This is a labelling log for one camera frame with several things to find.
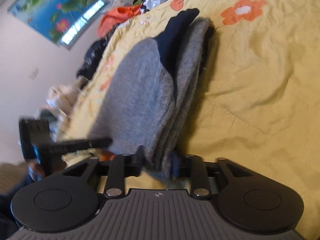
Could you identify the lotus wall picture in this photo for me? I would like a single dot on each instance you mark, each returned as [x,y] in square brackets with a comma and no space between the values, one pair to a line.
[55,7]

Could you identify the person's left hand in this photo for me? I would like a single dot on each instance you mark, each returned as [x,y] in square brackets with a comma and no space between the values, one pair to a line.
[36,170]

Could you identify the white crumpled cloth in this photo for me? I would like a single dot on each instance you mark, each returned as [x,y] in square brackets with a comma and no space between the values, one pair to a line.
[151,3]

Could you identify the yellow floral blanket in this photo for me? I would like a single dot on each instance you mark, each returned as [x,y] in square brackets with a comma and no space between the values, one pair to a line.
[250,80]

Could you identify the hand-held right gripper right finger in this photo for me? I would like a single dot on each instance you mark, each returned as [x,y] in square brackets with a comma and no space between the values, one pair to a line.
[175,165]

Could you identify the dark patterned cloth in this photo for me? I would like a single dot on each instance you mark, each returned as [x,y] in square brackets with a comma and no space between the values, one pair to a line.
[91,57]

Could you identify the white patterned cloth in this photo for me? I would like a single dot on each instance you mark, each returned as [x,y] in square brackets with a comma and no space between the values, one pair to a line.
[63,97]

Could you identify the orange cloth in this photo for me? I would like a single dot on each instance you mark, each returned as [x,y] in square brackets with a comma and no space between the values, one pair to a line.
[112,20]

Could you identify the white wall socket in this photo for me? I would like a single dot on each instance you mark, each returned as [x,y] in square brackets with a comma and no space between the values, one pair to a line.
[33,73]

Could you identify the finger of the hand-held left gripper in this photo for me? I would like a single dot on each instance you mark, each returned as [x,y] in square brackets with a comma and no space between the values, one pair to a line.
[80,145]

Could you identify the navy and grey knit sweater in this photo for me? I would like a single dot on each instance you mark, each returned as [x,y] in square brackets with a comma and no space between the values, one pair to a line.
[140,92]

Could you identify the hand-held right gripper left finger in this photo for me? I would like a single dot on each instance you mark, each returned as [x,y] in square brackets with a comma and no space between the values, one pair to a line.
[139,160]

